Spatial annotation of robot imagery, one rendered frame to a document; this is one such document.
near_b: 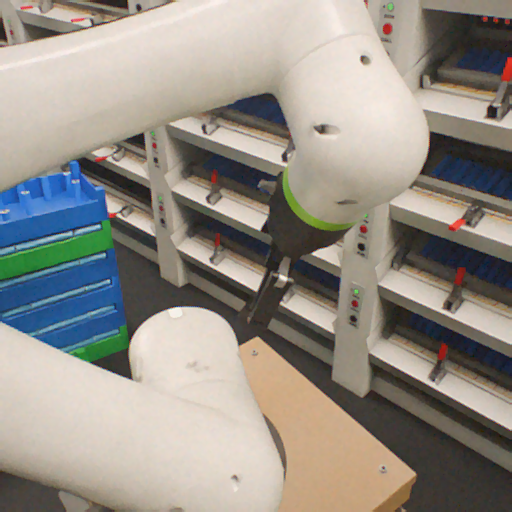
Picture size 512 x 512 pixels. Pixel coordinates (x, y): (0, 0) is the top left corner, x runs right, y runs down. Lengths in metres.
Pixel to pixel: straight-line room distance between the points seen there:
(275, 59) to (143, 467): 0.35
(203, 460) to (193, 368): 0.13
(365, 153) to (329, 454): 0.52
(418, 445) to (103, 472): 1.02
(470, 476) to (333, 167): 1.02
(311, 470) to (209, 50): 0.58
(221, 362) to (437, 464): 0.83
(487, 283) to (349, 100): 0.81
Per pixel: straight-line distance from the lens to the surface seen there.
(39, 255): 1.42
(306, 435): 0.90
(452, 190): 1.16
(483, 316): 1.22
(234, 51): 0.51
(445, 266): 1.26
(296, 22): 0.52
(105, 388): 0.49
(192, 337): 0.67
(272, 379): 0.97
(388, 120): 0.47
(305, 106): 0.49
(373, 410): 1.47
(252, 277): 1.60
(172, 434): 0.52
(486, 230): 1.12
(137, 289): 1.87
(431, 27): 1.13
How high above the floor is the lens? 1.05
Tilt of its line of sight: 33 degrees down
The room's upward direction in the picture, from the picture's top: straight up
